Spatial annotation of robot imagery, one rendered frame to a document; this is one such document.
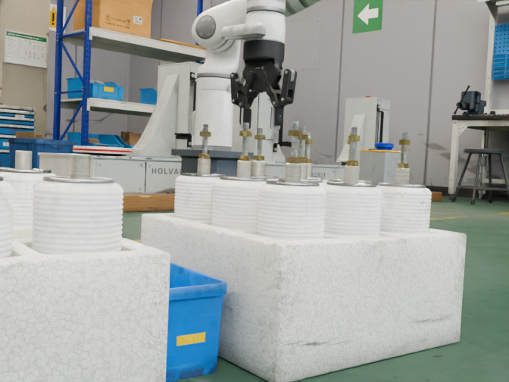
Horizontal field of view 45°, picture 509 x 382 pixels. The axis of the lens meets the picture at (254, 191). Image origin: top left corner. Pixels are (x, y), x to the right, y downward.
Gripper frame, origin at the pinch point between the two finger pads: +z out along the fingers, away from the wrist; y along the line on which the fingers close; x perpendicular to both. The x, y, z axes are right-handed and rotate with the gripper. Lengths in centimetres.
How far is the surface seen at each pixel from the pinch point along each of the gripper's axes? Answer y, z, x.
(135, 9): 419, -137, -319
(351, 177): -23.4, 8.9, 6.9
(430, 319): -33.2, 30.4, -3.0
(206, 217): -0.9, 16.8, 14.4
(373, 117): 155, -28, -334
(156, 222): 6.6, 18.2, 18.4
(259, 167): -0.7, 8.4, 0.6
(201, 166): 2.4, 8.5, 12.5
